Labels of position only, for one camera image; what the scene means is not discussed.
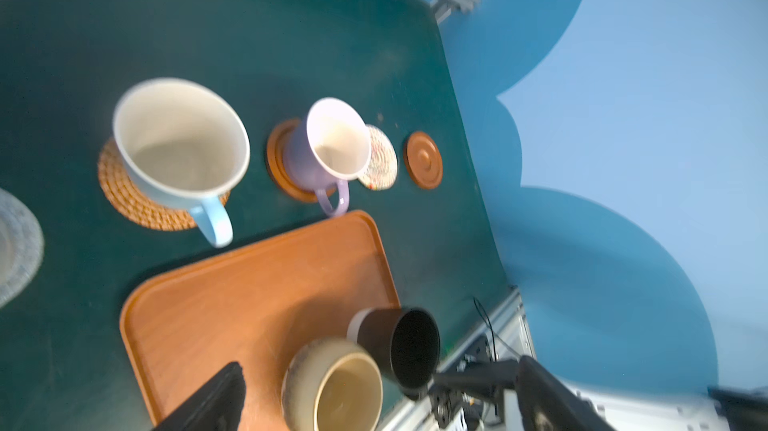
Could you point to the brown wooden coaster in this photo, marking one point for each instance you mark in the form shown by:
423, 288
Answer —
424, 161
279, 161

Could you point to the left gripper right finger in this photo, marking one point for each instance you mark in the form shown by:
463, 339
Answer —
546, 404

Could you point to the aluminium rail front frame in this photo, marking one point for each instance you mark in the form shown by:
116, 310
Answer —
504, 334

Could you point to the light blue mug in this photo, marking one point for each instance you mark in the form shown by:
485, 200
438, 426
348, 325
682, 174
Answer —
184, 147

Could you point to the lilac mug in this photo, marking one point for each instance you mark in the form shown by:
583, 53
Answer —
330, 148

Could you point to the grey felt coaster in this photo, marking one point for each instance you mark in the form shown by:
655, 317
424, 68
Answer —
22, 247

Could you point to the woven rattan coaster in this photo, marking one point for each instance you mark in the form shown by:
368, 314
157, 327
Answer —
130, 202

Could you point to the yellow beige mug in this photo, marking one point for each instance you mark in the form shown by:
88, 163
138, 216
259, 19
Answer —
332, 384

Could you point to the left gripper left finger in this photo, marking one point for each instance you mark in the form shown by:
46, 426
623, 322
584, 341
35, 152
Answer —
217, 405

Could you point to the orange wooden tray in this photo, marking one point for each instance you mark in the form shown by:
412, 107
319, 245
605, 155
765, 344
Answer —
257, 306

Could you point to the white multicolour woven coaster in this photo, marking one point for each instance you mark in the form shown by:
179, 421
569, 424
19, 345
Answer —
382, 170

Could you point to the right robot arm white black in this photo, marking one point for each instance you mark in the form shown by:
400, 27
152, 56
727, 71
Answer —
485, 381

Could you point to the black mug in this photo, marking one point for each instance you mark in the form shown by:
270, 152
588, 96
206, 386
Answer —
405, 343

